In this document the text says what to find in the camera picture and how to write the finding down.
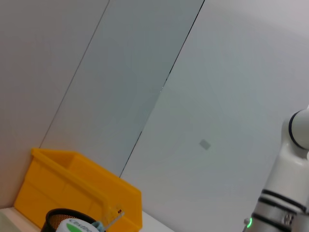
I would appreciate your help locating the clear plastic ruler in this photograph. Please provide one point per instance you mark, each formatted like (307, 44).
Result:
(113, 216)

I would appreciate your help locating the blue safety scissors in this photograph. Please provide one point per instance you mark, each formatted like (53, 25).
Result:
(100, 226)

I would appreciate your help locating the clear green-label water bottle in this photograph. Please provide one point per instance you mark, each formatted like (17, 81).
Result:
(72, 227)

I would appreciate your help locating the black mesh pen holder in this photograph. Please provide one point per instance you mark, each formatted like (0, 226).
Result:
(55, 217)

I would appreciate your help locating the yellow plastic bin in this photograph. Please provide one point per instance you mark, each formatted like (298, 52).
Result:
(60, 183)

